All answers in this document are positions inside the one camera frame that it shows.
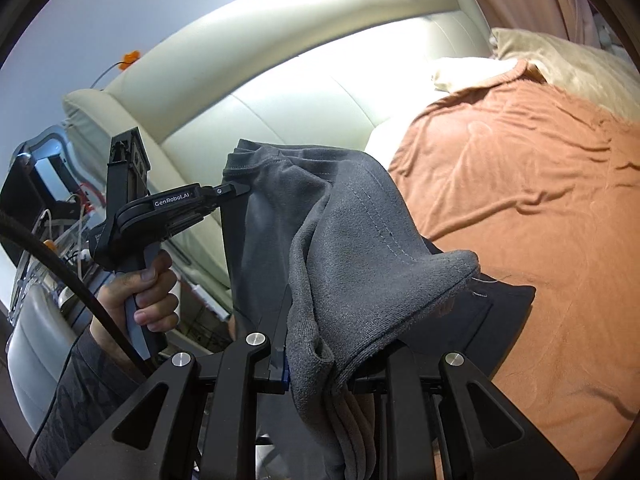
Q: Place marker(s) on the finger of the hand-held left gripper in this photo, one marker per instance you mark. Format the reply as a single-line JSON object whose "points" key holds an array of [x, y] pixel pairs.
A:
{"points": [[232, 191]]}

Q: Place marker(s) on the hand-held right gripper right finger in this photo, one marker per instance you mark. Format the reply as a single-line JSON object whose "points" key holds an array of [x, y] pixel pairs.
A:
{"points": [[400, 375]]}

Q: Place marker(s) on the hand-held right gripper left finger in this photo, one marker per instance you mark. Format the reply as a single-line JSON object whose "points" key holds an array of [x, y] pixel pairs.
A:
{"points": [[277, 367]]}

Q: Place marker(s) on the grey t-shirt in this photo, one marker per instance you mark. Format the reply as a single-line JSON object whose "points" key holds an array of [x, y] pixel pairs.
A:
{"points": [[340, 260]]}

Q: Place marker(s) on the person's left forearm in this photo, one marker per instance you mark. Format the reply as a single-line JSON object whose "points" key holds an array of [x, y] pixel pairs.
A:
{"points": [[70, 400]]}

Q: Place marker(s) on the person's left hand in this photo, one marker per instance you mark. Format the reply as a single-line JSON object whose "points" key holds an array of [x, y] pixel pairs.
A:
{"points": [[155, 285]]}

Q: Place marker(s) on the cluttered bedside shelf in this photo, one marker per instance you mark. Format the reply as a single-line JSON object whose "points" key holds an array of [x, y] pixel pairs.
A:
{"points": [[65, 230]]}

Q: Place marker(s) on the cream padded headboard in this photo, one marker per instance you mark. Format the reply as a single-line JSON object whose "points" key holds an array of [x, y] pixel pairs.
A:
{"points": [[300, 85]]}

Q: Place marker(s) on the small orange object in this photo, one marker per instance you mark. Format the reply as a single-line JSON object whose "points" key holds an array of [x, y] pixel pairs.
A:
{"points": [[130, 59]]}

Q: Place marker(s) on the orange blanket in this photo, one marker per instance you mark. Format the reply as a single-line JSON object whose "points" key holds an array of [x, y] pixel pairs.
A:
{"points": [[550, 210]]}

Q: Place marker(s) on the beige duvet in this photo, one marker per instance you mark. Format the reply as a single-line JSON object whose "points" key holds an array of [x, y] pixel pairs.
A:
{"points": [[550, 60]]}

